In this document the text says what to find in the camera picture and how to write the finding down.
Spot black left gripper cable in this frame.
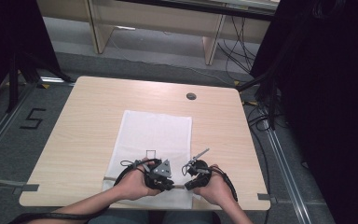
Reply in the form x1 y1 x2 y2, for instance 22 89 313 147
8 159 147 224

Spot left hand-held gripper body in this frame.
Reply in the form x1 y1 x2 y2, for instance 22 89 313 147
141 158 175 191

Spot person's lap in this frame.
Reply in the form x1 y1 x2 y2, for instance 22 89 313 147
88 208 222 224

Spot black floor cables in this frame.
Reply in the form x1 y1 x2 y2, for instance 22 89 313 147
241 99 273 224

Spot black metal stand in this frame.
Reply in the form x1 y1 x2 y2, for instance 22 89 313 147
236 27 293 131
5 50 74 114

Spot person's right hand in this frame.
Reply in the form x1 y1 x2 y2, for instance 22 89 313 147
192 163 231 208

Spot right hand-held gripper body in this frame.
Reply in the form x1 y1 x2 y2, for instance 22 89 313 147
181 147 213 188

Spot light wooden desk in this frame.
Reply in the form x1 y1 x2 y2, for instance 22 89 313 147
36 0 282 67

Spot person's left hand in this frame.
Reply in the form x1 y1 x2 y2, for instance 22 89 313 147
113 157 163 202

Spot metal floor rail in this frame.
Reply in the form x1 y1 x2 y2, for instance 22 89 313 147
260 119 313 224
0 82 36 167

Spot black curtain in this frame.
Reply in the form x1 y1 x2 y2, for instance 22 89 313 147
0 0 62 111
249 0 358 224

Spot bundle of black cables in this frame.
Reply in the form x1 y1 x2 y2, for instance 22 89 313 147
216 14 259 75

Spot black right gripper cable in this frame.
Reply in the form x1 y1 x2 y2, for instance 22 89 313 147
199 166 240 203

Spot white mesh laundry bag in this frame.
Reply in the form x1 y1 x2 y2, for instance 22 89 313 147
102 109 194 210

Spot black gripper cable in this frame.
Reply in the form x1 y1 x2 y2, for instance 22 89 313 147
199 166 240 203
8 159 147 224

